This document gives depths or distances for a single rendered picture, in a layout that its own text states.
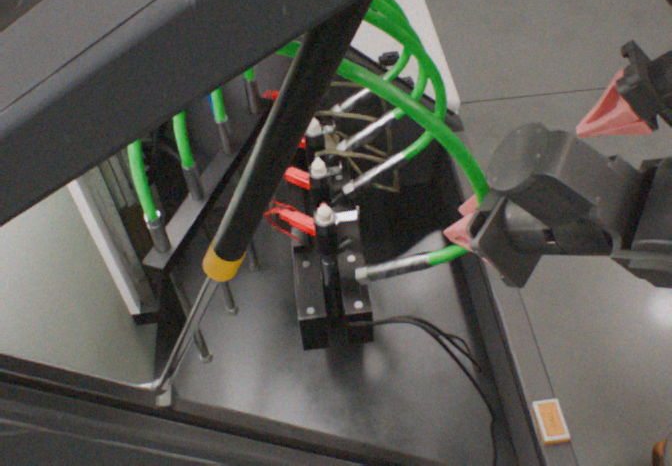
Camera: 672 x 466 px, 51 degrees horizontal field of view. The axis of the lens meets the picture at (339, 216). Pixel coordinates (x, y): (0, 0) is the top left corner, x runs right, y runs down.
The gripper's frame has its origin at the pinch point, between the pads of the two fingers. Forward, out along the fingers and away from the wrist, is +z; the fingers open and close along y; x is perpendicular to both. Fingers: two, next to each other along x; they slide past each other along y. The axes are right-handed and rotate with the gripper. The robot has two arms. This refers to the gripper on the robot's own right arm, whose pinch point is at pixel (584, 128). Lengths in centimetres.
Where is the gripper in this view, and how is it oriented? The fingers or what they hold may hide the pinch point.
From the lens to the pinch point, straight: 83.5
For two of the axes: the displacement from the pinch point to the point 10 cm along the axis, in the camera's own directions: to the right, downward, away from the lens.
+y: -7.3, -5.2, -4.3
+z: -6.6, 4.0, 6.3
